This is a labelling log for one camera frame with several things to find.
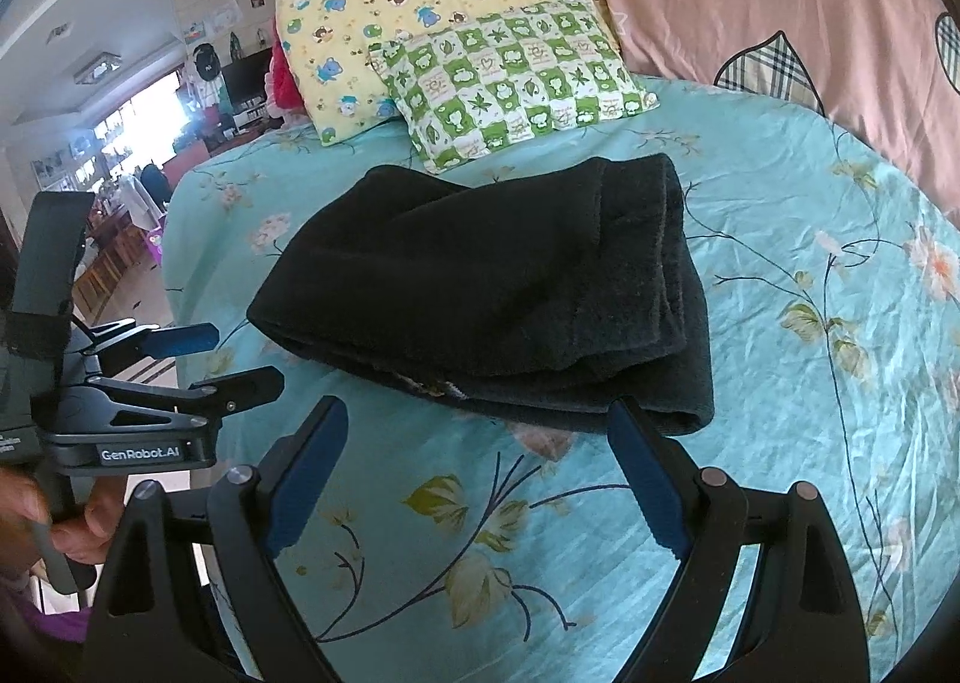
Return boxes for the person's left hand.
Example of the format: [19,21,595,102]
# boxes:
[2,468,127,574]

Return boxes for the pink quilt with plaid hearts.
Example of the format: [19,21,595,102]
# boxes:
[604,0,958,217]

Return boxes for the black pants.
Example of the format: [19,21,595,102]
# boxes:
[247,154,715,435]

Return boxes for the red fluffy cloth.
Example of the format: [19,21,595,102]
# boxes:
[270,29,306,113]

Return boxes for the green checkered pillow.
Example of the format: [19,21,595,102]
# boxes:
[370,0,659,174]

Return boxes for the black television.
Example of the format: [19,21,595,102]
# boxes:
[221,48,272,112]

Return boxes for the purple sleeve forearm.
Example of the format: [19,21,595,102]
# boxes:
[2,568,91,655]

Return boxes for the light blue floral bedsheet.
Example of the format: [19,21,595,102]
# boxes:
[159,74,960,683]

